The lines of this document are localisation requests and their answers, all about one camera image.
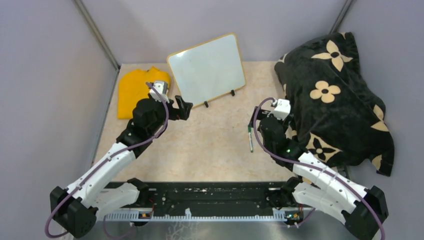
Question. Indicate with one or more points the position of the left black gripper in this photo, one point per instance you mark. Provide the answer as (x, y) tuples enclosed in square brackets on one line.
[(183, 112)]

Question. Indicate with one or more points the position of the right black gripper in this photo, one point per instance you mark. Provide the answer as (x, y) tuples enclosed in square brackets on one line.
[(262, 113)]

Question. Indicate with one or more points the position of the white marker pen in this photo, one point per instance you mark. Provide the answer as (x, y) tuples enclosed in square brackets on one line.
[(249, 129)]

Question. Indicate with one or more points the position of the whiteboard with yellow frame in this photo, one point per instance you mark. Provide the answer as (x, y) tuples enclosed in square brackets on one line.
[(208, 70)]

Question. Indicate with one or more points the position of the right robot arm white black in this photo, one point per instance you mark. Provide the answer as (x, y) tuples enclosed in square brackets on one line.
[(360, 209)]

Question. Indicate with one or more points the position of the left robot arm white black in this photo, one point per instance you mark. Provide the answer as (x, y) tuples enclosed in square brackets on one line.
[(75, 209)]

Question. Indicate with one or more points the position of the yellow folded sweatshirt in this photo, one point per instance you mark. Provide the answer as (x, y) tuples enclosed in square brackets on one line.
[(132, 88)]

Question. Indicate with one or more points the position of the black floral blanket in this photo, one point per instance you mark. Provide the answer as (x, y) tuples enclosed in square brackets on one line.
[(335, 115)]

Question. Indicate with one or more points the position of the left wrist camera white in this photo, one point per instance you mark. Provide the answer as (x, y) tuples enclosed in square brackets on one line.
[(159, 90)]

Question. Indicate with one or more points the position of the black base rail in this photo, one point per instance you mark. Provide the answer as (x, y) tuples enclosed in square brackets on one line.
[(221, 199)]

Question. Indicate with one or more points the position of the white slotted cable duct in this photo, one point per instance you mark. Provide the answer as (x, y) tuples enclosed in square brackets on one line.
[(133, 215)]

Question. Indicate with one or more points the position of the right metal corner post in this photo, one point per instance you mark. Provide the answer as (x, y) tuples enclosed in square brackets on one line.
[(341, 16)]

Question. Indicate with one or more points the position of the metal corner post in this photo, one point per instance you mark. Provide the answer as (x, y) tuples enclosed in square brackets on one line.
[(90, 23), (341, 16)]

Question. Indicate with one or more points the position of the left metal corner post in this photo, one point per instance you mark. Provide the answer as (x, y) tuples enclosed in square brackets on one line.
[(90, 23)]

